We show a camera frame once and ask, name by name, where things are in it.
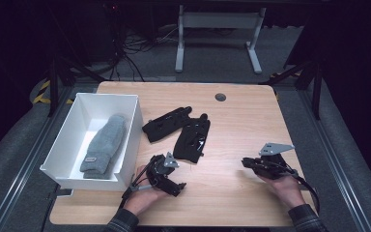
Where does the black metal stand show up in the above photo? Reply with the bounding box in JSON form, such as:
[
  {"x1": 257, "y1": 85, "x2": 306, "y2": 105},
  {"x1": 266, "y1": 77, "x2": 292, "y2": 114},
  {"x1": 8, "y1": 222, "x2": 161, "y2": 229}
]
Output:
[
  {"x1": 259, "y1": 57, "x2": 324, "y2": 121},
  {"x1": 45, "y1": 52, "x2": 107, "y2": 118}
]

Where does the grey mitten with label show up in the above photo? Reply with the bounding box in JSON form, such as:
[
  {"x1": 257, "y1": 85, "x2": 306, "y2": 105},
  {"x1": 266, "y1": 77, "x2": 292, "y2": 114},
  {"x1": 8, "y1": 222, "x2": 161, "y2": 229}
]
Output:
[{"x1": 79, "y1": 113, "x2": 128, "y2": 175}]

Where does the yellow black hazard tape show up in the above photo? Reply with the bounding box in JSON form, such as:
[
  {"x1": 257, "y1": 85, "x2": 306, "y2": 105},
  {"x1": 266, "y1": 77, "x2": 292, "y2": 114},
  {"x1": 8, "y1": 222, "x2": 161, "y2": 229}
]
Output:
[{"x1": 32, "y1": 79, "x2": 75, "y2": 105}]

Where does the person's left hand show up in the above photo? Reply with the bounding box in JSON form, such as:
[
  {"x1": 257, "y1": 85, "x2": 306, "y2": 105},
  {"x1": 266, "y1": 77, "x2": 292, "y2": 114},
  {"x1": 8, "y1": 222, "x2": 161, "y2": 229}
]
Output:
[{"x1": 123, "y1": 165, "x2": 172, "y2": 217}]

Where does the grey metal floor rail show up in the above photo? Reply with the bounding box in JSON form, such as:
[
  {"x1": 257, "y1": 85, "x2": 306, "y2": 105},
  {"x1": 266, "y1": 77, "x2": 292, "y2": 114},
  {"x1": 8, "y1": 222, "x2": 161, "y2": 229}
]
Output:
[
  {"x1": 298, "y1": 90, "x2": 371, "y2": 232},
  {"x1": 0, "y1": 86, "x2": 75, "y2": 232}
]

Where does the white box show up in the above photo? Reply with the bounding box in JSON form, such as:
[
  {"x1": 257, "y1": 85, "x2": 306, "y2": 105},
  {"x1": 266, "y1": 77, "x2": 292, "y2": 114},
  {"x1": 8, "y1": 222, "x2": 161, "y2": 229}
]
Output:
[{"x1": 40, "y1": 92, "x2": 144, "y2": 192}]

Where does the person's right hand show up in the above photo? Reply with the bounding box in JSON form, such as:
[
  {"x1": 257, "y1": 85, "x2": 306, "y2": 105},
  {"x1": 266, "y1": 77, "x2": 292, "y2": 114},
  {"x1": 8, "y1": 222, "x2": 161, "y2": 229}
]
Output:
[{"x1": 258, "y1": 172, "x2": 305, "y2": 210}]

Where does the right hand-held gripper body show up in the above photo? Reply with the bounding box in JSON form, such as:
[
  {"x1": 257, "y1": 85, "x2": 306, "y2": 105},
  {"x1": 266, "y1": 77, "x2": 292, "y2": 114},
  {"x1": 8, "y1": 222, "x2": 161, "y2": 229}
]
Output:
[{"x1": 254, "y1": 142, "x2": 296, "y2": 181}]

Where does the black glove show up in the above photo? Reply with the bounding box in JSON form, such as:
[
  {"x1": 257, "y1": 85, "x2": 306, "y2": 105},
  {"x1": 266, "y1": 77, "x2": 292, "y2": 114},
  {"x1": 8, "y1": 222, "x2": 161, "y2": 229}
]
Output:
[
  {"x1": 141, "y1": 105, "x2": 193, "y2": 144},
  {"x1": 173, "y1": 113, "x2": 212, "y2": 164}
]

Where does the tangle of floor cables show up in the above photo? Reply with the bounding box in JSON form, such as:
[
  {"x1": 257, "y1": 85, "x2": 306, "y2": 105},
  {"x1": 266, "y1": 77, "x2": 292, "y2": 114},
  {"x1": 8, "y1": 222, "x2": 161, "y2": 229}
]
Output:
[{"x1": 104, "y1": 3, "x2": 180, "y2": 82}]

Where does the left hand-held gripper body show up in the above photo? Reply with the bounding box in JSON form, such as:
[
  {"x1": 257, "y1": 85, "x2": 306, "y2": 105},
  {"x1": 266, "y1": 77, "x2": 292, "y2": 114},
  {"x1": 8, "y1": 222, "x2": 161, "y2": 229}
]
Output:
[{"x1": 146, "y1": 151, "x2": 181, "y2": 189}]

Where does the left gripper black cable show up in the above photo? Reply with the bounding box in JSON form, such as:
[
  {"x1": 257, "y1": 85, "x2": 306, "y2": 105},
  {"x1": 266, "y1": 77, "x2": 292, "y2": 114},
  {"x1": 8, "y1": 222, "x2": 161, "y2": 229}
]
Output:
[{"x1": 118, "y1": 162, "x2": 157, "y2": 209}]

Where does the white metal desk frame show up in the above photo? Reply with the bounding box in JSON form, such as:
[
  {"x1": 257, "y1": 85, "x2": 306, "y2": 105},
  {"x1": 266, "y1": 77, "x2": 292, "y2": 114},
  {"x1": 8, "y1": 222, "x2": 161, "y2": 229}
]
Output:
[{"x1": 174, "y1": 4, "x2": 268, "y2": 74}]

